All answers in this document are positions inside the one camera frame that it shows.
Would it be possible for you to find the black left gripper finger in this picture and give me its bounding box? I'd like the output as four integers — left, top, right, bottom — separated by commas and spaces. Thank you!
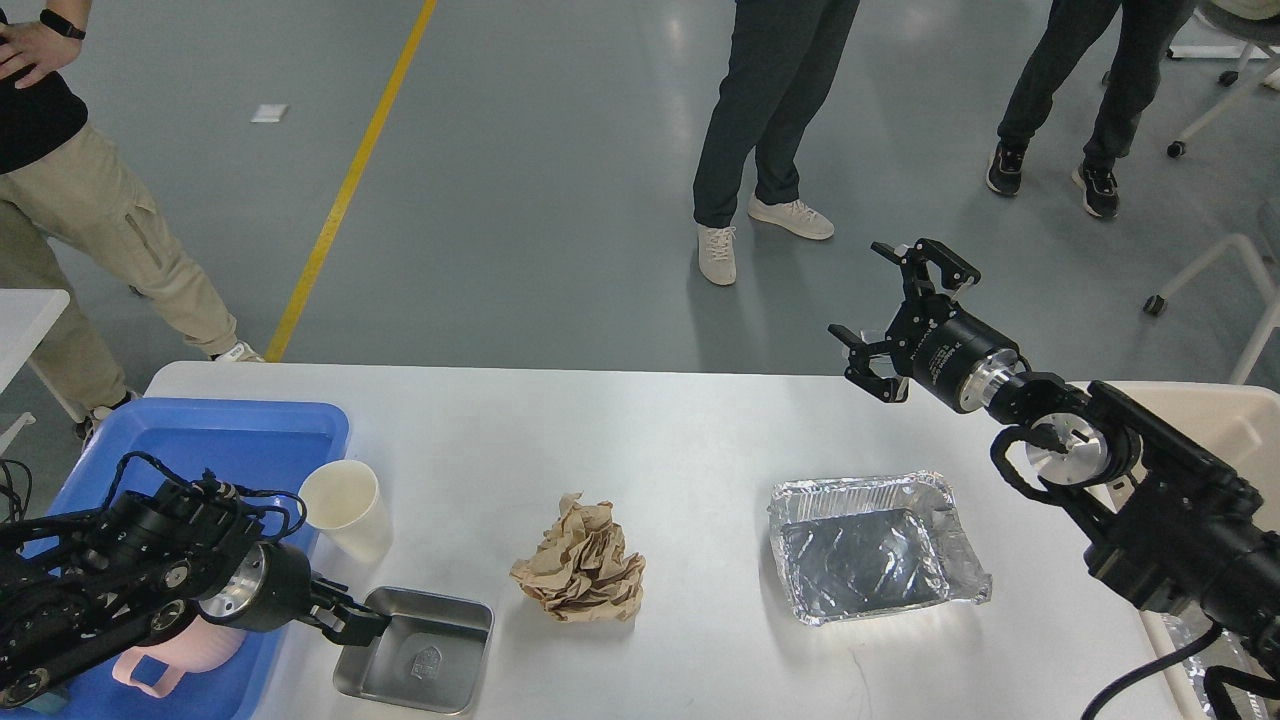
305, 578, 390, 647

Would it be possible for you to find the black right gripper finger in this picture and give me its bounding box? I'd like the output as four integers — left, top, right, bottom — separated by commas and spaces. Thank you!
870, 238, 982, 319
828, 324, 909, 404

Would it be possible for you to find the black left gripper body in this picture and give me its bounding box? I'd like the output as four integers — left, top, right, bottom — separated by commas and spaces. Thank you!
198, 542, 314, 633

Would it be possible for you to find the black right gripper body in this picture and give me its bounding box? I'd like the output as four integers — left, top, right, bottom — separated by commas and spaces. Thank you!
886, 297, 1021, 414

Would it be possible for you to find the square stainless steel tray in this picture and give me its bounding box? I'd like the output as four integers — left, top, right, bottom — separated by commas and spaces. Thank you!
332, 585, 494, 715

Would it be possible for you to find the pink mug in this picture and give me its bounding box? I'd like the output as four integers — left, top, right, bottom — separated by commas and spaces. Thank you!
111, 614, 247, 698

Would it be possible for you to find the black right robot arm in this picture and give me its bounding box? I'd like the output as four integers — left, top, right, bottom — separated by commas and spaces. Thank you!
829, 238, 1279, 719

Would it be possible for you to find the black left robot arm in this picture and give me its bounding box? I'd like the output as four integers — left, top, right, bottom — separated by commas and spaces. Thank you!
1, 452, 390, 708

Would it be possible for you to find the cream paper cup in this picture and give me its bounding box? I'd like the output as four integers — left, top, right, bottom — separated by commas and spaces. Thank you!
298, 459, 393, 562

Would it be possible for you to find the blue plastic tray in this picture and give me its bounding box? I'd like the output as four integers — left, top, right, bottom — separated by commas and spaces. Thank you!
49, 398, 349, 719

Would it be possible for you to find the aluminium foil tray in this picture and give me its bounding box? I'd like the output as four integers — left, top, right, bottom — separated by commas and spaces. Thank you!
767, 471, 993, 626

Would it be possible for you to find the white chair leg right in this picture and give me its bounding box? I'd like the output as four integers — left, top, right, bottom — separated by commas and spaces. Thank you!
1142, 233, 1279, 386

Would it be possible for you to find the person in dark trousers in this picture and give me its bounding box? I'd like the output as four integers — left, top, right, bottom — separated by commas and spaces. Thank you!
692, 1, 860, 286

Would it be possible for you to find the crumpled brown paper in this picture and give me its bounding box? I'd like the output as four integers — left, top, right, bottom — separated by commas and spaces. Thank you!
509, 493, 646, 623

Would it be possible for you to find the beige plastic bin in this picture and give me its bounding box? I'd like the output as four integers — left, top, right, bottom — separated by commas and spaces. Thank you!
1089, 380, 1279, 719

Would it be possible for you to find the person in black sneakers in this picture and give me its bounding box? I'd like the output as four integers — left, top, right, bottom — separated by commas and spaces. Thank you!
986, 0, 1201, 219

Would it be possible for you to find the white side table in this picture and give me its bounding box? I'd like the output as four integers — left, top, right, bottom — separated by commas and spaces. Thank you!
0, 290, 86, 456

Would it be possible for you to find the white rolling chair base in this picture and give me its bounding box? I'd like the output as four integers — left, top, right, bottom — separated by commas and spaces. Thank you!
1088, 1, 1279, 167

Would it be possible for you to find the person in beige trousers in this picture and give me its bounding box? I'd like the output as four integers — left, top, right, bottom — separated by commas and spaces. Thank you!
0, 0, 268, 441

